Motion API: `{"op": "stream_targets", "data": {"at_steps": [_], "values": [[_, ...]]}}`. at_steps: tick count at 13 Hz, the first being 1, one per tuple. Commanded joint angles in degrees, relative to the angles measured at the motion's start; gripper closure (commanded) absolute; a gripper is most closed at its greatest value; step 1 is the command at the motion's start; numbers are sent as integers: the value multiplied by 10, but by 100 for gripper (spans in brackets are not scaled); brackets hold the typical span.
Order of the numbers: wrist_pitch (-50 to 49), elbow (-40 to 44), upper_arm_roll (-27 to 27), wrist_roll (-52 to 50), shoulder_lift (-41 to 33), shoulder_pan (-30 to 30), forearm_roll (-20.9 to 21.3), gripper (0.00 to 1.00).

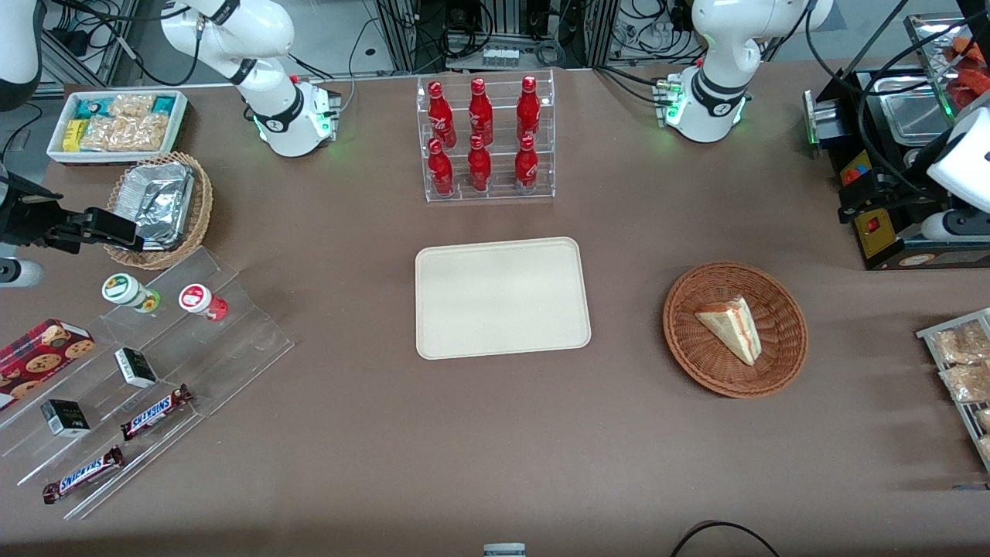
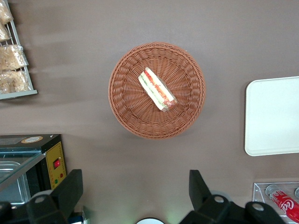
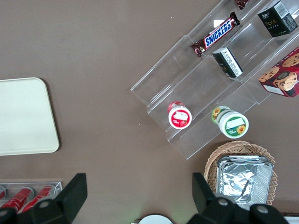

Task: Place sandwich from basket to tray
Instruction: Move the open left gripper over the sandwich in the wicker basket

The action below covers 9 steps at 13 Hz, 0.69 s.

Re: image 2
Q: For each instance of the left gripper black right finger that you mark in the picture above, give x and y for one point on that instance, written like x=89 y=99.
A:
x=198 y=186

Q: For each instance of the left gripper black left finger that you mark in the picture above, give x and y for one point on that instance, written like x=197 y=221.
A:
x=67 y=186

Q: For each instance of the triangle sandwich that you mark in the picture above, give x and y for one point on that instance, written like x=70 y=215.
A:
x=155 y=89

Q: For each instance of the brown round wicker basket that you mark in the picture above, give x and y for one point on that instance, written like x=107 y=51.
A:
x=130 y=112

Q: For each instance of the cream plastic tray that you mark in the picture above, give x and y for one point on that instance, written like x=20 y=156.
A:
x=273 y=116

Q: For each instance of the black glass food warmer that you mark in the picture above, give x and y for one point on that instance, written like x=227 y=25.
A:
x=54 y=151

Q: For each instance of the clear acrylic bottle rack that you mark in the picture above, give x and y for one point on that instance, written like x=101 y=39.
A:
x=257 y=193

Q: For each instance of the steel warmer pan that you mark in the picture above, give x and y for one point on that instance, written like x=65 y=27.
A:
x=9 y=179

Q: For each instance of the clear bag of crackers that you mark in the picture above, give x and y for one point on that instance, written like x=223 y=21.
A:
x=16 y=81
x=4 y=11
x=11 y=57
x=3 y=32

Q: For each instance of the red rocker switch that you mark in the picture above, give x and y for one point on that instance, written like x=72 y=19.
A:
x=56 y=164

